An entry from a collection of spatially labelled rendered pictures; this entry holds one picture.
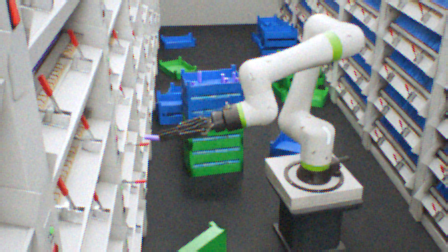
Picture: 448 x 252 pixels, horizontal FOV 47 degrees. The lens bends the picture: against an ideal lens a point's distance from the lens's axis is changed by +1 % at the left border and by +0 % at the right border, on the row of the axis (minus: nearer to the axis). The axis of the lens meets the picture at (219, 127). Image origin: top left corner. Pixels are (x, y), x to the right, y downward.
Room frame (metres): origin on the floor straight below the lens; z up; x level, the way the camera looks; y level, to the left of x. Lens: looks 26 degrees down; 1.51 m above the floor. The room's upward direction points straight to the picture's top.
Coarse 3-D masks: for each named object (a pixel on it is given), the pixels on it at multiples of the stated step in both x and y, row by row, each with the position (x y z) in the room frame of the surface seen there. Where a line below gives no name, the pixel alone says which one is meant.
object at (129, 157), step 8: (128, 128) 1.90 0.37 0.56; (136, 128) 1.90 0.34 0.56; (128, 136) 1.85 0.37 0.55; (136, 136) 1.87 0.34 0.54; (128, 152) 1.72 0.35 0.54; (128, 160) 1.67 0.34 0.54; (128, 168) 1.61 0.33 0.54; (128, 176) 1.56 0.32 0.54; (128, 192) 1.46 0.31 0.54; (128, 200) 1.41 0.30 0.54; (128, 208) 1.30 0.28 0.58
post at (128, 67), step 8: (128, 0) 2.00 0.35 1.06; (120, 16) 1.91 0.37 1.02; (120, 24) 1.91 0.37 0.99; (128, 24) 1.91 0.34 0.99; (128, 48) 1.91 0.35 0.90; (128, 56) 1.91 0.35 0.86; (128, 64) 1.91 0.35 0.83; (128, 72) 1.91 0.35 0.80; (136, 112) 1.93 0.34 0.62; (136, 120) 1.91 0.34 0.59; (136, 152) 1.91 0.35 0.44; (136, 160) 1.91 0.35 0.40; (144, 208) 1.94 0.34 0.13; (144, 216) 1.91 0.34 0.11; (144, 224) 1.91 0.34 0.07; (144, 232) 1.91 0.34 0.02
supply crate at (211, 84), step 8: (184, 72) 2.60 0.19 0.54; (192, 72) 2.62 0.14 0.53; (208, 72) 2.64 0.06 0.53; (216, 72) 2.65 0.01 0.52; (224, 72) 2.66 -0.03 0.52; (232, 72) 2.65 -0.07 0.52; (184, 80) 2.50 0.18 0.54; (192, 80) 2.62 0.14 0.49; (208, 80) 2.63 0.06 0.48; (216, 80) 2.63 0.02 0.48; (184, 88) 2.50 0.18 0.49; (192, 88) 2.42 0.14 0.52; (200, 88) 2.43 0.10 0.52; (208, 88) 2.44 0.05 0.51; (216, 88) 2.45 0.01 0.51; (224, 88) 2.46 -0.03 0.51; (232, 88) 2.47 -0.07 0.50; (240, 88) 2.48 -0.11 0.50
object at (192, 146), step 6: (192, 138) 2.42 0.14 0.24; (228, 138) 2.46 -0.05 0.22; (234, 138) 2.47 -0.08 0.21; (240, 138) 2.48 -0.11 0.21; (192, 144) 2.42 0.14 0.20; (198, 144) 2.43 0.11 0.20; (204, 144) 2.43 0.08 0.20; (210, 144) 2.44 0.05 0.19; (216, 144) 2.45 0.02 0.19; (222, 144) 2.46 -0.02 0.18; (228, 144) 2.46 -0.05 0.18; (234, 144) 2.47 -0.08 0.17; (240, 144) 2.48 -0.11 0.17; (192, 150) 2.42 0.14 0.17; (198, 150) 2.43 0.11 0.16
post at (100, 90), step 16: (80, 0) 1.21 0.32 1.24; (96, 0) 1.21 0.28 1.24; (80, 16) 1.21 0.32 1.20; (96, 16) 1.21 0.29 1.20; (96, 80) 1.21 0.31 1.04; (96, 96) 1.21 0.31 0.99; (112, 96) 1.28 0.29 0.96; (112, 128) 1.22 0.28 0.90; (112, 144) 1.21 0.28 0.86; (112, 160) 1.21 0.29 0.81
